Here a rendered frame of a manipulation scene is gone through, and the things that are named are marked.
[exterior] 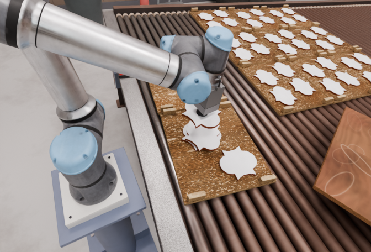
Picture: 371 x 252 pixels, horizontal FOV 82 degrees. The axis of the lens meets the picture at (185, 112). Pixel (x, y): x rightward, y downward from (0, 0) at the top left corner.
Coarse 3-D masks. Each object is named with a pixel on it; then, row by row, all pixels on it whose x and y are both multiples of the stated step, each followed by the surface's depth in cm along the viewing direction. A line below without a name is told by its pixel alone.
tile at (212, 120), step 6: (186, 108) 78; (192, 108) 79; (186, 114) 76; (192, 114) 77; (210, 114) 78; (216, 114) 78; (192, 120) 75; (198, 120) 75; (204, 120) 75; (210, 120) 75; (216, 120) 76; (198, 126) 74; (204, 126) 74; (210, 126) 74; (216, 126) 75
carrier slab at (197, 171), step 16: (176, 112) 97; (224, 112) 100; (176, 128) 90; (224, 128) 93; (240, 128) 94; (176, 144) 84; (224, 144) 87; (240, 144) 88; (176, 160) 79; (192, 160) 80; (208, 160) 81; (192, 176) 76; (208, 176) 76; (224, 176) 77; (256, 176) 78; (192, 192) 72; (208, 192) 72; (224, 192) 73
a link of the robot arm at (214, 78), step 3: (207, 72) 62; (222, 72) 63; (210, 75) 62; (213, 75) 62; (216, 75) 62; (219, 75) 63; (222, 75) 64; (210, 78) 63; (213, 78) 63; (216, 78) 63; (219, 78) 62; (210, 81) 63; (213, 81) 63; (216, 81) 64; (213, 84) 65
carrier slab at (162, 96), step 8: (152, 88) 106; (160, 88) 107; (168, 88) 108; (152, 96) 104; (160, 96) 103; (168, 96) 104; (176, 96) 104; (160, 104) 99; (176, 104) 100; (184, 104) 101; (160, 112) 96
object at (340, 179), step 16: (352, 112) 93; (336, 128) 87; (352, 128) 86; (368, 128) 87; (336, 144) 79; (352, 144) 80; (368, 144) 81; (336, 160) 74; (352, 160) 75; (368, 160) 75; (320, 176) 69; (336, 176) 69; (352, 176) 70; (368, 176) 71; (320, 192) 66; (336, 192) 65; (352, 192) 66; (368, 192) 67; (352, 208) 62; (368, 208) 63; (368, 224) 61
